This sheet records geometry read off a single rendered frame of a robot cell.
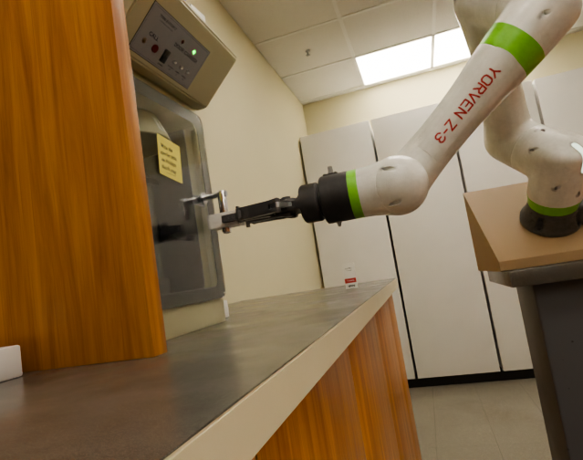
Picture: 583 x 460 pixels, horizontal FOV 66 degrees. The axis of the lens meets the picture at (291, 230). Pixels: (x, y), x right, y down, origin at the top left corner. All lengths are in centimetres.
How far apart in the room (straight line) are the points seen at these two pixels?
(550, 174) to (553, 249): 20
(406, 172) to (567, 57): 386
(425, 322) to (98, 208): 327
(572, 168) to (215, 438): 110
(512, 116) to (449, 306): 256
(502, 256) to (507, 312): 247
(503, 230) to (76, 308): 109
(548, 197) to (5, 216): 116
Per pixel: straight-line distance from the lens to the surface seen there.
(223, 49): 101
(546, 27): 99
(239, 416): 30
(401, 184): 79
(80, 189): 66
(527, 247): 132
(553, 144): 126
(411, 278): 368
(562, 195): 129
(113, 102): 65
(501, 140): 133
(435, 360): 376
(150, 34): 84
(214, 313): 94
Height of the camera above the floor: 101
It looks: 6 degrees up
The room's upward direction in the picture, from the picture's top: 9 degrees counter-clockwise
